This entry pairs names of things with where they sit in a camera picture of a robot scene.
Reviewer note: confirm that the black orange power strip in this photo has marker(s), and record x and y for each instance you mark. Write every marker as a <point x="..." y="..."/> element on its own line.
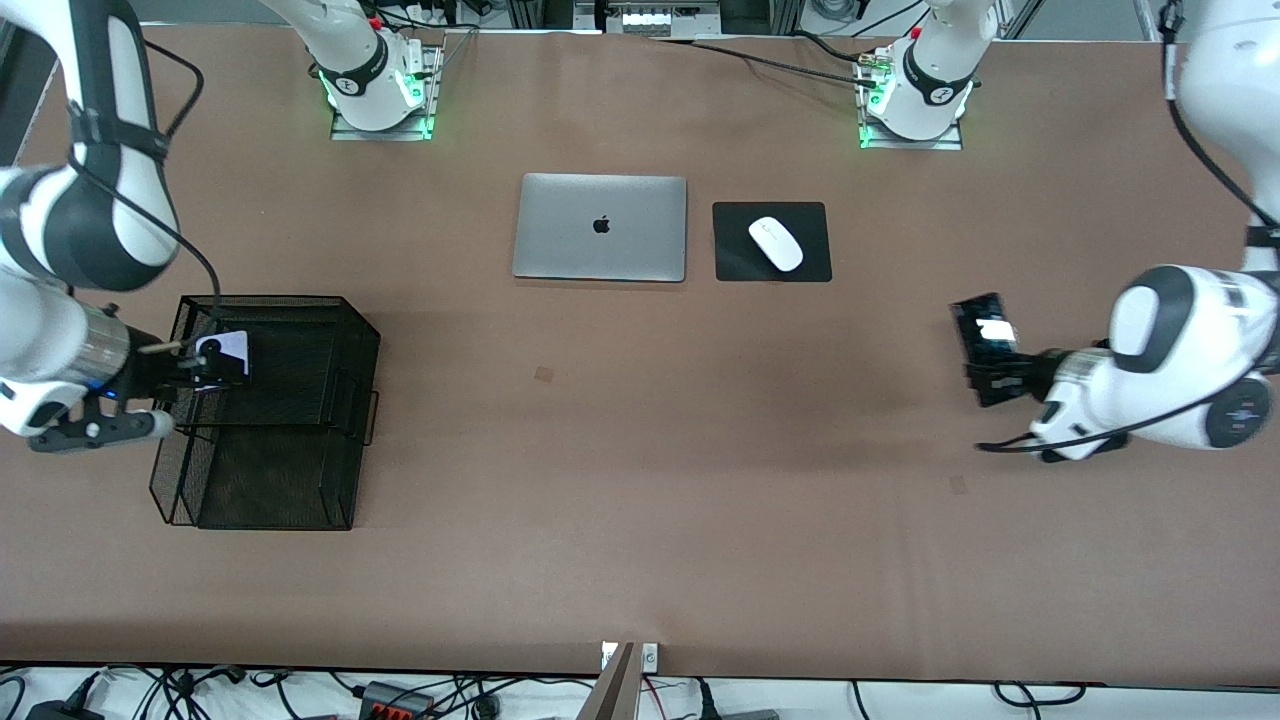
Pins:
<point x="395" y="705"/>

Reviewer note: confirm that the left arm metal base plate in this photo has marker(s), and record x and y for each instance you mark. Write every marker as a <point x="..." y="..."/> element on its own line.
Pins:
<point x="910" y="144"/>

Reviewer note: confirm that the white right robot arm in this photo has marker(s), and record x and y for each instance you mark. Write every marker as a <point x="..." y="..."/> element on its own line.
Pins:
<point x="350" y="60"/>

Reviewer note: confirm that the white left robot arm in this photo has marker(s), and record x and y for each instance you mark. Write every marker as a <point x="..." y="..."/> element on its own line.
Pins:
<point x="1180" y="340"/>

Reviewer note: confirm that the long black phone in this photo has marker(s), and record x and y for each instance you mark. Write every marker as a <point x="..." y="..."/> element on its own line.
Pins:
<point x="985" y="330"/>

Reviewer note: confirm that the black mesh desk tray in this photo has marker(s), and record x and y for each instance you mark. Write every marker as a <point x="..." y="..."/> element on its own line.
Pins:
<point x="280" y="480"/>

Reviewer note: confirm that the black mouse pad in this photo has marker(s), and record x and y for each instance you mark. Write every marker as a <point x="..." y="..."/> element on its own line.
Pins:
<point x="735" y="260"/>

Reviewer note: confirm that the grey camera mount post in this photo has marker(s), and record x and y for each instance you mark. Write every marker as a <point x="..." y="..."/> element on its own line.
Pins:
<point x="612" y="690"/>

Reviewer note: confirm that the white metal bracket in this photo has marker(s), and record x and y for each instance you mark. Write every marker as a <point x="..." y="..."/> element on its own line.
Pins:
<point x="607" y="655"/>
<point x="650" y="657"/>

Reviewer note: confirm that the black plug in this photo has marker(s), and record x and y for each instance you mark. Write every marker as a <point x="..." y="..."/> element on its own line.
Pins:
<point x="705" y="700"/>

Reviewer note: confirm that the aluminium frame rack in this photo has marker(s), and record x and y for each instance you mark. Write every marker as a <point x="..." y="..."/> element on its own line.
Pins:
<point x="785" y="15"/>

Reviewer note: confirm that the silver closed laptop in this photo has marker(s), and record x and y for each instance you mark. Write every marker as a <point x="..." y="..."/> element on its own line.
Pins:
<point x="600" y="250"/>

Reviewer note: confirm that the white power strip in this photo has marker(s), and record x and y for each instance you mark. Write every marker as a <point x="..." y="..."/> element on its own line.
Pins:
<point x="660" y="20"/>

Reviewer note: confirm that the black power adapter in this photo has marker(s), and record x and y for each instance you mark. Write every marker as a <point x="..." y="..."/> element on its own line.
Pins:
<point x="60" y="712"/>

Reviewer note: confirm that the lilac flip phone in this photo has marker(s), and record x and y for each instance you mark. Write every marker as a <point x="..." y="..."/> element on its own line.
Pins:
<point x="235" y="350"/>

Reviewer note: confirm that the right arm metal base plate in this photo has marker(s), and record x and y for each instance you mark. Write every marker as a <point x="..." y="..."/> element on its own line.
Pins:
<point x="380" y="134"/>

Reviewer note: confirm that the white computer mouse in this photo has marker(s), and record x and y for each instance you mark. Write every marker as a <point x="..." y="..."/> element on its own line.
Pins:
<point x="776" y="243"/>

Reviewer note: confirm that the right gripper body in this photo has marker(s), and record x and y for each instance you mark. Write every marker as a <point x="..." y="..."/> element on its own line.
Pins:
<point x="152" y="374"/>

